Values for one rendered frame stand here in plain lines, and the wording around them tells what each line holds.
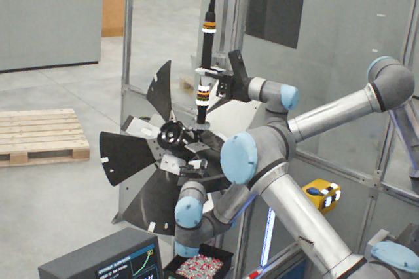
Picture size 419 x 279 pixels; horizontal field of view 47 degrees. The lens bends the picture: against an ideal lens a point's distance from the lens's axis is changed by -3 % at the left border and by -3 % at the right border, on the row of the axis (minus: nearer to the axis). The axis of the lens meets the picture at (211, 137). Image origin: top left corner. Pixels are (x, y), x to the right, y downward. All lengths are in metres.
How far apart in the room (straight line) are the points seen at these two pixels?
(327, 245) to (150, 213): 0.82
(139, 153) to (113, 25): 8.14
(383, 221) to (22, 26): 5.79
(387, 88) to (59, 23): 6.23
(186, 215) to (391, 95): 0.67
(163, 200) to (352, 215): 0.96
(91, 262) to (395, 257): 0.68
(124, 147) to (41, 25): 5.39
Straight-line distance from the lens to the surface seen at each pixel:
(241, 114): 2.07
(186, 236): 1.46
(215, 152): 1.79
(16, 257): 3.31
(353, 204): 2.36
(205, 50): 1.69
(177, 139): 1.81
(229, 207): 1.47
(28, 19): 7.18
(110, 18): 9.95
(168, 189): 1.82
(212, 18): 1.67
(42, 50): 7.33
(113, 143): 2.00
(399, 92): 1.50
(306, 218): 1.15
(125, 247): 1.13
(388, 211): 2.29
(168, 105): 1.94
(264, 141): 1.19
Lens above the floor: 1.90
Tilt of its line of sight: 22 degrees down
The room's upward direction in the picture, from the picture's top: 6 degrees clockwise
